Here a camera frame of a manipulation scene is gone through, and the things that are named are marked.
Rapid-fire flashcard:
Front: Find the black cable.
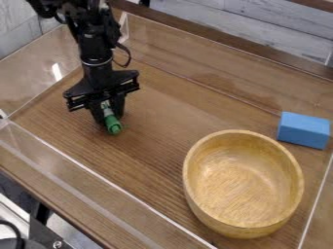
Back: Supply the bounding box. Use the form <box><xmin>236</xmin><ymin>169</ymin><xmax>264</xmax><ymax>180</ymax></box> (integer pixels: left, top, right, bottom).
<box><xmin>0</xmin><ymin>220</ymin><xmax>25</xmax><ymax>249</ymax></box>

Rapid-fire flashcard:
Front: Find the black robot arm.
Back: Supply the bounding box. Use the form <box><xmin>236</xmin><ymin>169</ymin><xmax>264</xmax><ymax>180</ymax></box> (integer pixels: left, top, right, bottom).
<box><xmin>26</xmin><ymin>0</ymin><xmax>140</xmax><ymax>134</ymax></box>

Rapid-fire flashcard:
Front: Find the blue foam block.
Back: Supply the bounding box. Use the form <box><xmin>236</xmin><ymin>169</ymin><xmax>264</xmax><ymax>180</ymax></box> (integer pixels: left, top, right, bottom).
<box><xmin>277</xmin><ymin>112</ymin><xmax>331</xmax><ymax>150</ymax></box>

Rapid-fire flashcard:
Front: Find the brown wooden bowl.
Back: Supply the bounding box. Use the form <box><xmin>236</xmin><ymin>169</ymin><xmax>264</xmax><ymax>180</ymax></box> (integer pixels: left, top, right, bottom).
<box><xmin>182</xmin><ymin>129</ymin><xmax>305</xmax><ymax>239</ymax></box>

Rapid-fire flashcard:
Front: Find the black metal table leg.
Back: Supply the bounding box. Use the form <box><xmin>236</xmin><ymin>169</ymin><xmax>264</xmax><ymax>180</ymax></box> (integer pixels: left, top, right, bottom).
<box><xmin>34</xmin><ymin>202</ymin><xmax>51</xmax><ymax>226</ymax></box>

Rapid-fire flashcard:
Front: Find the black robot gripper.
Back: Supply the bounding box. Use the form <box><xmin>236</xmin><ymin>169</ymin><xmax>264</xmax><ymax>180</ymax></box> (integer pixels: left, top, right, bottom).
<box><xmin>63</xmin><ymin>61</ymin><xmax>140</xmax><ymax>125</ymax></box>

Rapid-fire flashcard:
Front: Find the green and white marker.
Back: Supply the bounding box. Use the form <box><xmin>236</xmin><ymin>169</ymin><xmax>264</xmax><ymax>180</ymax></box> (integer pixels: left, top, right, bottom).
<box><xmin>101</xmin><ymin>101</ymin><xmax>122</xmax><ymax>135</ymax></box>

